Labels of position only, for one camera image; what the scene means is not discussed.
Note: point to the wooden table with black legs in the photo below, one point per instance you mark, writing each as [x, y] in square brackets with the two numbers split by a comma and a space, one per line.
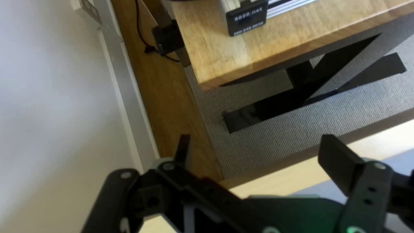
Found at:
[259, 49]

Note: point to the black box with white print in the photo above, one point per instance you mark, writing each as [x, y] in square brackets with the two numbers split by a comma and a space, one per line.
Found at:
[246, 18]

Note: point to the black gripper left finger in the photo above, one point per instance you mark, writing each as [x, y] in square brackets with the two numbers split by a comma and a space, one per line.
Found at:
[124, 194]

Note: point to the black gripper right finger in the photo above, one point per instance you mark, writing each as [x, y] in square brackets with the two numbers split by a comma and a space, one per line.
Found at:
[344, 165]

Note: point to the black power adapter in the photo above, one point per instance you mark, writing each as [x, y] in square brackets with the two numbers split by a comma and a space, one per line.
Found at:
[167, 38]

